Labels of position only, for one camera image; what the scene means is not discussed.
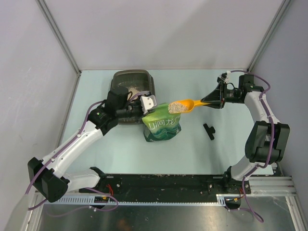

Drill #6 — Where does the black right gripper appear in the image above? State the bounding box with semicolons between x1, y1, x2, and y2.
201;81;243;109

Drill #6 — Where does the green litter bag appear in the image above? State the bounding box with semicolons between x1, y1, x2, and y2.
142;103;181;142

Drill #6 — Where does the yellow plastic scoop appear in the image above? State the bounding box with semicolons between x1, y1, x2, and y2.
168;99;210;114

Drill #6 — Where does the black bag clip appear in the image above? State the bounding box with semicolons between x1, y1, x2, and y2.
203;123;216;141

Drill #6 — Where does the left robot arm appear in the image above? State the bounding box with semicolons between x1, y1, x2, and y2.
27;86;157;203

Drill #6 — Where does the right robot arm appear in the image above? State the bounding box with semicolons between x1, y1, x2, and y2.
201;71;290;193

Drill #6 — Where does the beige litter pile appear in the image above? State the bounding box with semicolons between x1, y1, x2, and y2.
128;86;143;96

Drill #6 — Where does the dark grey litter box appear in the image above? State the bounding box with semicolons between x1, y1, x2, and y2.
107;70;155;110

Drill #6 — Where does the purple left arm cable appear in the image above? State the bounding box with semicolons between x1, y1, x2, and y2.
25;90;150;218

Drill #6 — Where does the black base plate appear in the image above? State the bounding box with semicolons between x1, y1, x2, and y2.
94;174;251;202

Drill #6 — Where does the aluminium frame rail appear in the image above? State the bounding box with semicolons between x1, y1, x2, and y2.
35;175;296;197

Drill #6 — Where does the grey slotted cable duct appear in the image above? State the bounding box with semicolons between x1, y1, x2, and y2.
45;194;240;206

